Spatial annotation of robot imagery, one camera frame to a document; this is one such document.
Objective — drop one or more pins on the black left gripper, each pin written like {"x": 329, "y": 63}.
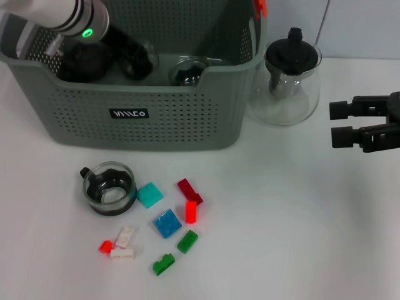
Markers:
{"x": 123, "y": 47}

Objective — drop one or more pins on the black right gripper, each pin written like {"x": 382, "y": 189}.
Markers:
{"x": 395, "y": 107}

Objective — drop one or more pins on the glass teacup black sleeve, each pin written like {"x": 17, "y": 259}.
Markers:
{"x": 187, "y": 76}
{"x": 109, "y": 211}
{"x": 140, "y": 68}

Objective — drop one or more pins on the grey perforated storage bin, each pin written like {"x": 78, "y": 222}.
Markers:
{"x": 156, "y": 125}

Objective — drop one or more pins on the dark clay teapot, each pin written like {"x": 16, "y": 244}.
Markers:
{"x": 84, "y": 65}

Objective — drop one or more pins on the glass teapot black lid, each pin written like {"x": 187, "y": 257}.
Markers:
{"x": 290, "y": 53}

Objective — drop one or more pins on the teal square toy brick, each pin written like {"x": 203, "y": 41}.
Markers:
{"x": 150, "y": 195}

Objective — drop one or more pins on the dark red toy brick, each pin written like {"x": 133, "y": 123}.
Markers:
{"x": 187, "y": 189}

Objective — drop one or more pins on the tall orange-red toy brick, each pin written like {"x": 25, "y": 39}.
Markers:
{"x": 191, "y": 212}

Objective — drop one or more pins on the blue square toy brick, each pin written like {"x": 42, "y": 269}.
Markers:
{"x": 167, "y": 224}

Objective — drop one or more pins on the small orange-red toy brick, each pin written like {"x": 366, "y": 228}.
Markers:
{"x": 105, "y": 247}

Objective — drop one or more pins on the green flat toy brick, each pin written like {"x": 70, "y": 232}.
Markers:
{"x": 187, "y": 242}

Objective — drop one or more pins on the green stepped toy brick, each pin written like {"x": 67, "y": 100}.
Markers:
{"x": 162, "y": 265}

